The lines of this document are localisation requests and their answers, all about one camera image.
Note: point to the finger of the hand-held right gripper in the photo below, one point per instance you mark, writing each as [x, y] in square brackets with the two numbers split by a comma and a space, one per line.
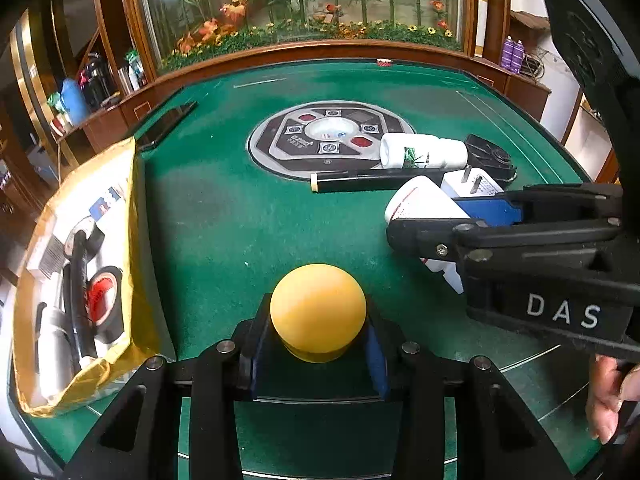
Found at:
[425, 237]
[490, 208]

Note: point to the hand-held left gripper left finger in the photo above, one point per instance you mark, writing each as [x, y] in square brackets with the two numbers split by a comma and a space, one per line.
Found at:
[253, 367]

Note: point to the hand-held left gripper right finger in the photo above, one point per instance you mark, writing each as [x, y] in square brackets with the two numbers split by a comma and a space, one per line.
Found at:
[380, 366]

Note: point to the white plug charger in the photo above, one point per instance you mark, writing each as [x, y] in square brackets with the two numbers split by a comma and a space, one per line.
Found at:
[470, 185]

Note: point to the white bottle red label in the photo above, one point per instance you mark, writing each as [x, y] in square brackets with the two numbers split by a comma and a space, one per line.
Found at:
[425, 200]

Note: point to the black ribbed round device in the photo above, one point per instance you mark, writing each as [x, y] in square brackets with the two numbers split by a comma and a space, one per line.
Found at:
[487, 152]

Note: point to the white bottle green label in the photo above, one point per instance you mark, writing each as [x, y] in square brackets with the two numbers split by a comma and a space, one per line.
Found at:
[435, 152]

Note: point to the yellow ball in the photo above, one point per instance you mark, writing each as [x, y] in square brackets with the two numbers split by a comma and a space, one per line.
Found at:
[317, 310]

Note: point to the black marker pen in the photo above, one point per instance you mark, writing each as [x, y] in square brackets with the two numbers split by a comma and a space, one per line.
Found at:
[360, 181]

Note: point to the yellow-taped foam tray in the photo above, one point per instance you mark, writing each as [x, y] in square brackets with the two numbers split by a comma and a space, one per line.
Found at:
[142, 285]

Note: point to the white blue medicine box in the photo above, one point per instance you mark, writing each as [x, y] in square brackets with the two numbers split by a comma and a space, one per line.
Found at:
[107, 200]

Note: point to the person's right hand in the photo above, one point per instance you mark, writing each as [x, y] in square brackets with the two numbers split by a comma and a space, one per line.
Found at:
[605, 400]

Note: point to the wooden side shelf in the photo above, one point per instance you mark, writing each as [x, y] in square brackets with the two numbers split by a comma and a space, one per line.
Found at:
[525, 95]

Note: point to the black tape roll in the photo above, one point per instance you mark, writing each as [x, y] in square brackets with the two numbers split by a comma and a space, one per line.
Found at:
[114, 330]

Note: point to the purple bottle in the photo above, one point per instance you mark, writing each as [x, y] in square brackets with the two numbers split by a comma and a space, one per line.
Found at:
[519, 57]
[508, 55]

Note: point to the table centre control panel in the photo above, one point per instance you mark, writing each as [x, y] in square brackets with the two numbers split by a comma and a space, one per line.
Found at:
[290, 145]

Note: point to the black film roll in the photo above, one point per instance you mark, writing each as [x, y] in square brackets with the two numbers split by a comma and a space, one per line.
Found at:
[79, 290]

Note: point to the black phone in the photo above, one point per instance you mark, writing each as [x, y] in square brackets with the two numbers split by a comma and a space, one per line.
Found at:
[167, 125]

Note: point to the wooden cabinet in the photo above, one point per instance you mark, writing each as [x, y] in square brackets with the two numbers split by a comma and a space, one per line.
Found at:
[107, 127]

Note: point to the silver flask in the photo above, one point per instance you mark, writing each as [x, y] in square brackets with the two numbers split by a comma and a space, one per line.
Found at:
[124, 82]

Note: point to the blue thermos jug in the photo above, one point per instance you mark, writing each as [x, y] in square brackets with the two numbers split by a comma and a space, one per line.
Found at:
[75, 102]

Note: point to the black thermos jug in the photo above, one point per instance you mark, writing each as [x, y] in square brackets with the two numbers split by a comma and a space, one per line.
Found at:
[97, 85]

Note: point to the green packet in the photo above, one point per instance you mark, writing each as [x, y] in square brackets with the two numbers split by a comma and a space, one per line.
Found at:
[55, 103]
[133, 63]

